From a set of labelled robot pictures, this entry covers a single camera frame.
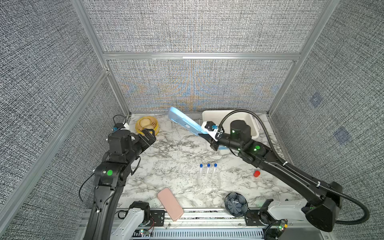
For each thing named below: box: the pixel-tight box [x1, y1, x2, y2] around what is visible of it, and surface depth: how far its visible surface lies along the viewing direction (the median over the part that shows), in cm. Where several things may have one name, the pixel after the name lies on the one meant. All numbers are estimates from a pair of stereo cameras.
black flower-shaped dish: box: [224, 192, 249, 217], surface depth 77 cm
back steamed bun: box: [140, 118, 152, 128], surface depth 109 cm
